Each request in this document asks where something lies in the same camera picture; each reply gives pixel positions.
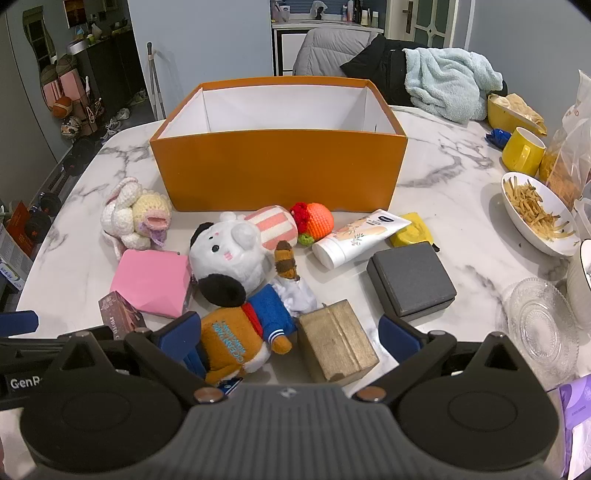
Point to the clear plastic snack bag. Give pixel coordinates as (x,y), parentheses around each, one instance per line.
(565,161)

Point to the grey square box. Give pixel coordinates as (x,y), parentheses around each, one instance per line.
(411,277)

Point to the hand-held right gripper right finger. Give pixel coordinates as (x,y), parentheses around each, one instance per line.
(399,337)

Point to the purple packet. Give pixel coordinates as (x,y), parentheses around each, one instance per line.
(575,415)

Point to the white bowl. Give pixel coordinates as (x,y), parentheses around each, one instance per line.
(521,226)

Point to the white lotion tube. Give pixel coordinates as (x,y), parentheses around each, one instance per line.
(355,235)

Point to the small maroon box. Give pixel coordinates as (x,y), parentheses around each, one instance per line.
(120,316)

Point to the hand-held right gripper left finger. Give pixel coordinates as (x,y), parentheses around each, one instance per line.
(178,334)

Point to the white pink crochet bunny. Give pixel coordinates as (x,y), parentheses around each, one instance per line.
(138,212)

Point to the pink bag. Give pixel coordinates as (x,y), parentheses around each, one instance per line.
(55,87)

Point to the grey padded jacket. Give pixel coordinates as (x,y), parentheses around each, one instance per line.
(323,50)

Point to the white plush with striped hat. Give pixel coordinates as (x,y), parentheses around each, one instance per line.
(226,254)

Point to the chips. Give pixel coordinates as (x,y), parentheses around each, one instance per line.
(519,108)

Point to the potato strips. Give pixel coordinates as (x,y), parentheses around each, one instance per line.
(531,205)

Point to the orange red crochet ball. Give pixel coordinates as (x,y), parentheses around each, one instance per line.
(318,219)

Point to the white door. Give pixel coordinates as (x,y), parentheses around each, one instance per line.
(415,18)

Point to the blue white carton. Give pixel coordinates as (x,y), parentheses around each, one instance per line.
(11,263)

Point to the light blue fleece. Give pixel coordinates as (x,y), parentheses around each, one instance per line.
(448,78)

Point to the black jacket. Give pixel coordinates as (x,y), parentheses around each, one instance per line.
(383,64)

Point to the orange plush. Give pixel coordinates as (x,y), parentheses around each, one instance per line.
(231,337)

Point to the yellow bowl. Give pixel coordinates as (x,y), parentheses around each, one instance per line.
(501,117)

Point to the orange cardboard box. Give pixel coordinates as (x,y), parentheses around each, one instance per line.
(277,170)

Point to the dark basketball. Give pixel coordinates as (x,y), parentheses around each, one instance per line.
(71,125)

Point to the orange basketball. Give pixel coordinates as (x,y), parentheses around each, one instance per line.
(62,106)

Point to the blue crumpled wrapper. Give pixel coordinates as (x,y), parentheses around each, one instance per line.
(497,137)

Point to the yellow soft item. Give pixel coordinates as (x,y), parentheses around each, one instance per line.
(408,233)

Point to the clear glass plate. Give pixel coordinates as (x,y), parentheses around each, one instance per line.
(540,323)

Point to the wooden block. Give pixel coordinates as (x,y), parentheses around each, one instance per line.
(337,341)

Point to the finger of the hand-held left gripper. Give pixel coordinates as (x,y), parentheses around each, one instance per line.
(18,323)

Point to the pink purse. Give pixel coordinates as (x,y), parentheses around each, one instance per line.
(147,281)

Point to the white sneaker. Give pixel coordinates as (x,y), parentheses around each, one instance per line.
(122,114)

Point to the yellow mug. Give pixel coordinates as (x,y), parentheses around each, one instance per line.
(521,152)

